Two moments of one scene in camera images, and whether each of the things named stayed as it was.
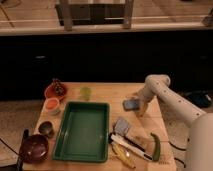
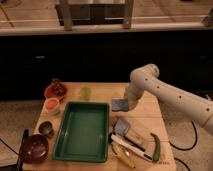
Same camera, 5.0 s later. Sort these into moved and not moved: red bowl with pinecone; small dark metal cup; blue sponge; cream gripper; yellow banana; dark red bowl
Moved: cream gripper; blue sponge
Not moved: small dark metal cup; yellow banana; dark red bowl; red bowl with pinecone
